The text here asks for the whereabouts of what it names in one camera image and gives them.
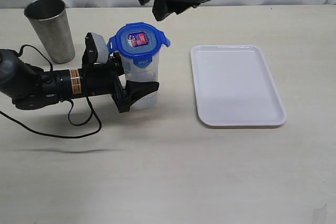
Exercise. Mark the blue plastic snap lid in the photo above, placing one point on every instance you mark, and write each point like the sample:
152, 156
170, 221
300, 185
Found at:
139, 42

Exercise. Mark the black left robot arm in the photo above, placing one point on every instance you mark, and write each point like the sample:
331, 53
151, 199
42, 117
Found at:
32, 88

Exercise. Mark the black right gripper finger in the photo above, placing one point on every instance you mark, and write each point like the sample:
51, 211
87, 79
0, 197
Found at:
178, 7
162, 9

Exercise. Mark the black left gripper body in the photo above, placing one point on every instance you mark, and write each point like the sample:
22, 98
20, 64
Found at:
101, 79

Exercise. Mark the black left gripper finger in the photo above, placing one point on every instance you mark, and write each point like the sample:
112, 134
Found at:
142, 95
116, 58

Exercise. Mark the stainless steel tumbler cup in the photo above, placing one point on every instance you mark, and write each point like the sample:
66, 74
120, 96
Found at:
50, 22

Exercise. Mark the clear plastic tall container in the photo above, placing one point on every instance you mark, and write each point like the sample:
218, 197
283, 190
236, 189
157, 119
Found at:
144, 71

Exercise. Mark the white rectangular plastic tray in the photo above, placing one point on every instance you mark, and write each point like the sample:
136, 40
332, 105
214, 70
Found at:
234, 87

